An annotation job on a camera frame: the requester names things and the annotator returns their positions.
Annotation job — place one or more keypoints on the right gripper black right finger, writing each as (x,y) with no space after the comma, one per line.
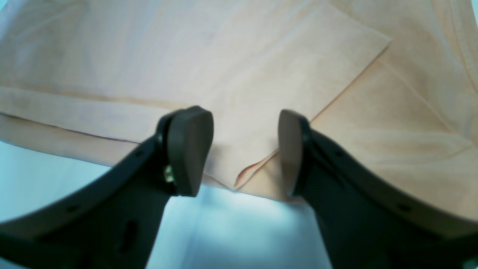
(366,223)

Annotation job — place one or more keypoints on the peach orange T-shirt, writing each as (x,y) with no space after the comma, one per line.
(392,81)

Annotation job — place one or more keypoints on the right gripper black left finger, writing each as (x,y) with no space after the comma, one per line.
(113,222)

